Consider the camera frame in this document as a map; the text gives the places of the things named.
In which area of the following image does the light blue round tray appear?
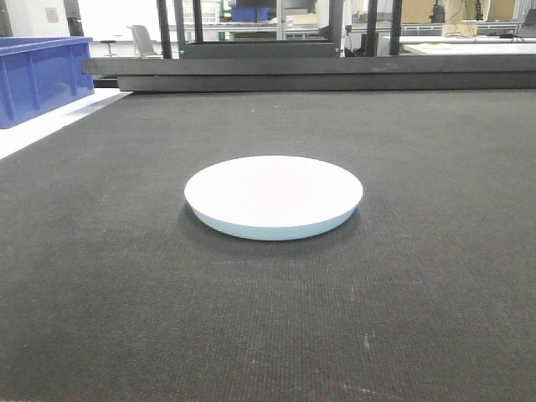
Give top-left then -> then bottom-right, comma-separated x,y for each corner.
184,156 -> 363,241

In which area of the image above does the black textured table mat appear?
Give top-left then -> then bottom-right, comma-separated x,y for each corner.
1,90 -> 535,401

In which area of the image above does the grey chair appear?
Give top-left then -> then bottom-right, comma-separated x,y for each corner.
128,24 -> 162,59

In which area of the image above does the black stool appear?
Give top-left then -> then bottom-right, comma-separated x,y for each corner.
100,39 -> 118,58

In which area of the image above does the white background table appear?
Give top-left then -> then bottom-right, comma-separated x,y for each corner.
399,36 -> 535,55

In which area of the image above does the blue plastic crate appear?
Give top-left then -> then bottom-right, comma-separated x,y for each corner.
1,37 -> 94,129

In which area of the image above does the black metal frame base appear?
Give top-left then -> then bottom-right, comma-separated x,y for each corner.
84,1 -> 535,92

